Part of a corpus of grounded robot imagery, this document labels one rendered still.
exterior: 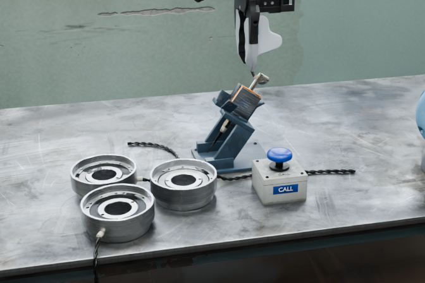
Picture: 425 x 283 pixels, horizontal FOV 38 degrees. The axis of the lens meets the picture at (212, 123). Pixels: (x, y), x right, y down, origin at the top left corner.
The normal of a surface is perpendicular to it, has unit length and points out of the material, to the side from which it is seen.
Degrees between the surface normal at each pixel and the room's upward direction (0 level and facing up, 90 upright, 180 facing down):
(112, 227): 90
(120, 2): 90
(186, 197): 90
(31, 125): 0
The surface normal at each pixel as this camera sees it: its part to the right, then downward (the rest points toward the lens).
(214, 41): 0.20, 0.38
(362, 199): -0.01, -0.92
